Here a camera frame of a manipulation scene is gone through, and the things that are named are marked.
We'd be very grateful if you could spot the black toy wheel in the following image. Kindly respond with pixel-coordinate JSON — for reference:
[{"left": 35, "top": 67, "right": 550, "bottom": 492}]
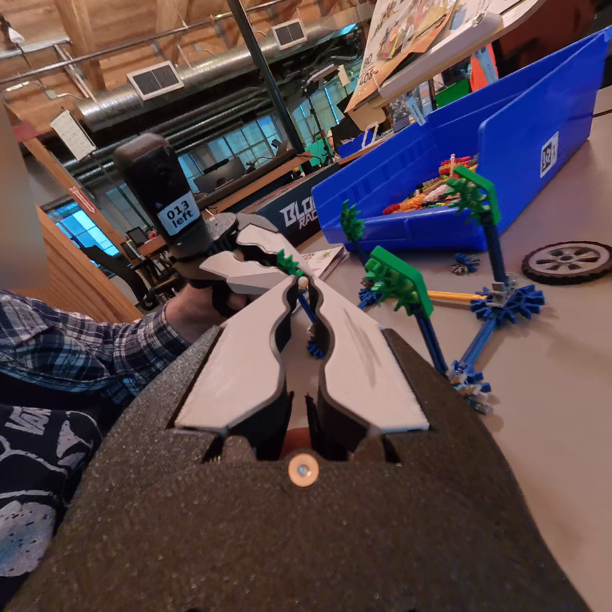
[{"left": 521, "top": 240, "right": 612, "bottom": 286}]

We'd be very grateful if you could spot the blue yellow toy rod frame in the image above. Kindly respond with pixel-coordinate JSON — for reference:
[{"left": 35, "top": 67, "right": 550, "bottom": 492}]
[{"left": 292, "top": 166, "right": 546, "bottom": 414}]

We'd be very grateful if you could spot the person's left hand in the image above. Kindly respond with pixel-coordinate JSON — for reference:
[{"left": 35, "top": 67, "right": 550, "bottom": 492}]
[{"left": 165, "top": 283, "right": 249, "bottom": 345}]

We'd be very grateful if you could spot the black toy box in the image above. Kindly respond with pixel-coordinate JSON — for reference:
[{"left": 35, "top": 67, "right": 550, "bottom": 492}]
[{"left": 259, "top": 168, "right": 335, "bottom": 242}]

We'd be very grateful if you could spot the blue bin with white label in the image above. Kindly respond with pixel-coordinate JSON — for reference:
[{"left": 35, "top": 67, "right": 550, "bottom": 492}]
[{"left": 311, "top": 27, "right": 612, "bottom": 254}]

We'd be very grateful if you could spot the white wall sign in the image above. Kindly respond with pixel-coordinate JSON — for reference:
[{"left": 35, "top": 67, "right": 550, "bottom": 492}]
[{"left": 50, "top": 110, "right": 96, "bottom": 161}]

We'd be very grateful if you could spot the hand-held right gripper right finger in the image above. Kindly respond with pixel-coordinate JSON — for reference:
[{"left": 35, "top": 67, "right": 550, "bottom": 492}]
[{"left": 314, "top": 278, "right": 431, "bottom": 436}]

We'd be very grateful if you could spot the pile of colourful toy pieces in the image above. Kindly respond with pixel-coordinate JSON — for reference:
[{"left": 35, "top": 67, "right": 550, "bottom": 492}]
[{"left": 383, "top": 153, "right": 479, "bottom": 216}]

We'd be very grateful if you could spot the toy instruction sheet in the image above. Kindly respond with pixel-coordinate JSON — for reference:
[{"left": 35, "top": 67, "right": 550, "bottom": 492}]
[{"left": 302, "top": 244, "right": 347, "bottom": 280}]

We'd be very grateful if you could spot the cardboard poster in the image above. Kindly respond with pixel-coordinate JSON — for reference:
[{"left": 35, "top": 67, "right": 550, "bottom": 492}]
[{"left": 345, "top": 0, "right": 460, "bottom": 111}]

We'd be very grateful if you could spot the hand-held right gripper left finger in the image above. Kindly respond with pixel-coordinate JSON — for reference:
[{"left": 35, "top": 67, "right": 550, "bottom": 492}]
[{"left": 175, "top": 278, "right": 295, "bottom": 433}]

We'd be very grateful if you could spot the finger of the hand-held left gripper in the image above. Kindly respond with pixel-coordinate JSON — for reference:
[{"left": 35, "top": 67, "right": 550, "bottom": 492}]
[
  {"left": 199, "top": 251, "right": 289, "bottom": 295},
  {"left": 236, "top": 225, "right": 301, "bottom": 274}
]

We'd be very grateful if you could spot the black metal post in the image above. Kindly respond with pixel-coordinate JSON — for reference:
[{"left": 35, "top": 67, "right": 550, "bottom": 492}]
[{"left": 227, "top": 0, "right": 307, "bottom": 154}]

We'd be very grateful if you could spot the person's left forearm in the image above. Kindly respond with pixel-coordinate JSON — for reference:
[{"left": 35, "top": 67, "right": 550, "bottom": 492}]
[{"left": 0, "top": 290, "right": 192, "bottom": 407}]

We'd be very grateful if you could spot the person's dark printed shirt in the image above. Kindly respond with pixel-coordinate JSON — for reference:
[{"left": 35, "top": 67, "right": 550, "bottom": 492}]
[{"left": 0, "top": 373, "right": 125, "bottom": 579}]

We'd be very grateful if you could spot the computer monitor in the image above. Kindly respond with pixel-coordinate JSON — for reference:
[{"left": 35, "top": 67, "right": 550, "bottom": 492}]
[{"left": 196, "top": 158, "right": 247, "bottom": 192}]

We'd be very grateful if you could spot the silver air duct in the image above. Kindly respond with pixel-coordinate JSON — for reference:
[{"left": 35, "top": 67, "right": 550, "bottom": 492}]
[{"left": 75, "top": 19, "right": 369, "bottom": 135}]

